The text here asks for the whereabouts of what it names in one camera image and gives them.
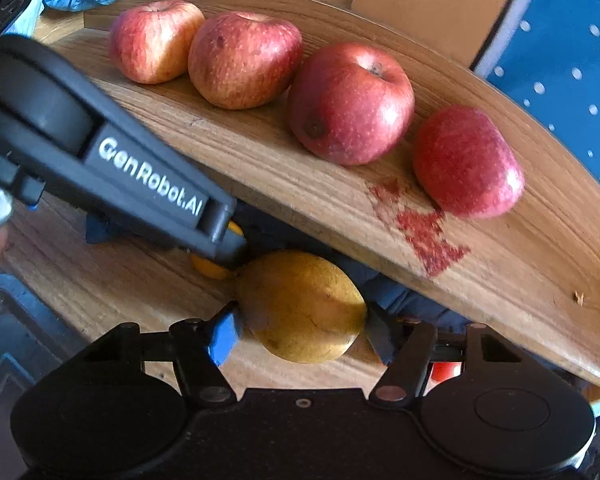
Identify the small red tomato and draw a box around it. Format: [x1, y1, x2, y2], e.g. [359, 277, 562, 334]
[430, 362, 462, 384]

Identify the small orange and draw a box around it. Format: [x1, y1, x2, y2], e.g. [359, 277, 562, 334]
[189, 221, 244, 281]

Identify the dark blue padded jacket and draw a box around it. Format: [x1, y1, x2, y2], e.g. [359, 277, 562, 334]
[232, 200, 470, 334]

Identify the leftmost pale red apple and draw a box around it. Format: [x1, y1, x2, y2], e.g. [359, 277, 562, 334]
[108, 0, 206, 84]

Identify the curved wooden shelf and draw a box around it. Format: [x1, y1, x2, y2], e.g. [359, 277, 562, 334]
[32, 0, 600, 395]

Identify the metal tray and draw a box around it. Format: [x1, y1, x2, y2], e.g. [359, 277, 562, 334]
[0, 274, 87, 479]

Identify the rightmost red apple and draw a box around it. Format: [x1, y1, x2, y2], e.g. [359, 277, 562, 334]
[413, 105, 524, 219]

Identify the blue polka dot cloth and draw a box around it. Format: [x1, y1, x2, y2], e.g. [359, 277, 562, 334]
[470, 0, 600, 184]

